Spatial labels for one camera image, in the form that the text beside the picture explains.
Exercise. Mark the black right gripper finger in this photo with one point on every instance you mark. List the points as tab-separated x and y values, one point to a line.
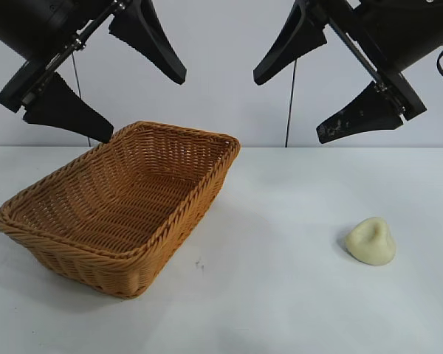
291	40
365	114

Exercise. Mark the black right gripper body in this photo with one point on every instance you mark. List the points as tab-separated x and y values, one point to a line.
398	33

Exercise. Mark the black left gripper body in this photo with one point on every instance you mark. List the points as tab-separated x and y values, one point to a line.
29	26

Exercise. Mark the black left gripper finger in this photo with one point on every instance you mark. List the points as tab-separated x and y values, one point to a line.
151	40
66	110

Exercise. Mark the brown woven wicker basket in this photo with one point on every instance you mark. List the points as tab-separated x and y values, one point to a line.
133	206

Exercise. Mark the pale yellow egg yolk pastry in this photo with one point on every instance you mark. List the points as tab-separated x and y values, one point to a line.
373	247

